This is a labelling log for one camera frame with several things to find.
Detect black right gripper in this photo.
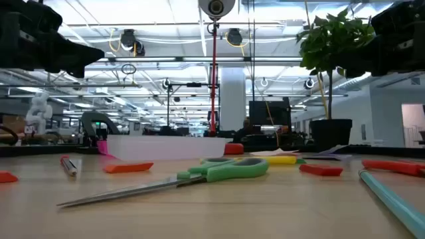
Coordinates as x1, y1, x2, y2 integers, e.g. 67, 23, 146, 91
335, 0, 425, 79

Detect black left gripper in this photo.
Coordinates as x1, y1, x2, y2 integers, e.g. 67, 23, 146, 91
0, 0, 106, 79

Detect silver pen with red cap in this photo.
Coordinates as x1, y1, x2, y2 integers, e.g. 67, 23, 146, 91
59, 155, 79, 177

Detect red eraser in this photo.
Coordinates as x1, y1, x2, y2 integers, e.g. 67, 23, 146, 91
298, 163, 344, 177

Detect orange eraser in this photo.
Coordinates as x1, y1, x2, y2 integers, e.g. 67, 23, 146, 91
0, 170, 19, 184
103, 161, 155, 174

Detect yellow highlighter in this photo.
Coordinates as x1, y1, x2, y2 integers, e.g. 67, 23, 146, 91
200, 155, 298, 165

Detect teal pencil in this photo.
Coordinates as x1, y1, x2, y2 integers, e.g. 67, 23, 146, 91
358, 169, 425, 239

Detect green-handled scissors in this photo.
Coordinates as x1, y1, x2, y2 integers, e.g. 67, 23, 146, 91
56, 157, 270, 208

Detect green leafy plant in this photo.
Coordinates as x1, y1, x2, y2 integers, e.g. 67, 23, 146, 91
296, 8, 376, 120

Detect black plant pot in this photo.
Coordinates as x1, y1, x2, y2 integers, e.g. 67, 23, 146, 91
309, 118, 353, 152

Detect black equipment at left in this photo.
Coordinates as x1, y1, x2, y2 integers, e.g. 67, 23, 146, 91
0, 145, 425, 157

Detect purple paper notepad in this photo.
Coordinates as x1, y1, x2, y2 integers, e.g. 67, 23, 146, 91
301, 144, 353, 162

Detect black monitor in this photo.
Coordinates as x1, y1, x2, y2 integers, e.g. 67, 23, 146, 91
248, 97, 292, 127

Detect translucent plastic box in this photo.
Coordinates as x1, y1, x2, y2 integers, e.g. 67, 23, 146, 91
106, 134, 230, 162

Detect white column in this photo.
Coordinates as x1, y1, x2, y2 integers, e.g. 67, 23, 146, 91
220, 67, 247, 132

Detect person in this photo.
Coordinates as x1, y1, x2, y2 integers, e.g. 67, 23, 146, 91
233, 118, 254, 143

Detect red vertical pole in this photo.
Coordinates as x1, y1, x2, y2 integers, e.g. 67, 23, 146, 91
209, 19, 218, 137

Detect red rounded object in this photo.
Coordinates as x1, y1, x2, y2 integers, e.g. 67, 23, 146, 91
224, 143, 245, 155

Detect black ceiling cable reel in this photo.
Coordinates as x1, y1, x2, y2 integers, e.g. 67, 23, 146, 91
226, 28, 243, 46
120, 29, 146, 56

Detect black curved hose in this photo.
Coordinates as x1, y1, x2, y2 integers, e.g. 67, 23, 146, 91
0, 124, 19, 146

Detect black stand frame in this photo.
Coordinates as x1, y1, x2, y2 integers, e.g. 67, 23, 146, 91
165, 81, 220, 133

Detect white round overhead camera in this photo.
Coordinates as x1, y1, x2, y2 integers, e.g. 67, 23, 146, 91
198, 0, 236, 19

